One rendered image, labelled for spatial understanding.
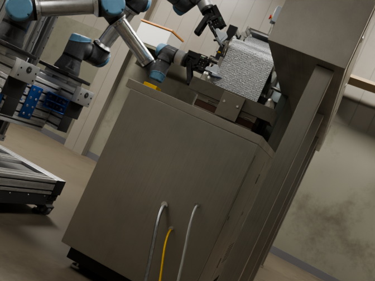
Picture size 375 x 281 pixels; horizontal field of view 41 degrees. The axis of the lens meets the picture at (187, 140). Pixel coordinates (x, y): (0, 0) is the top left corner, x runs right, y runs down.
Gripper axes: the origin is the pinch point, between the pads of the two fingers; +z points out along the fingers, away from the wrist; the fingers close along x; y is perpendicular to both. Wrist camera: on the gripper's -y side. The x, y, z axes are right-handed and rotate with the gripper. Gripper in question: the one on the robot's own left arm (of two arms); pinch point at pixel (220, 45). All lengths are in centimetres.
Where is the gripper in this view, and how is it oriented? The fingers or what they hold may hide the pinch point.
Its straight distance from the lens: 253.5
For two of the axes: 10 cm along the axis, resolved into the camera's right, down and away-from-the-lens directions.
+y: 8.8, -4.3, -1.7
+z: 4.0, 8.9, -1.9
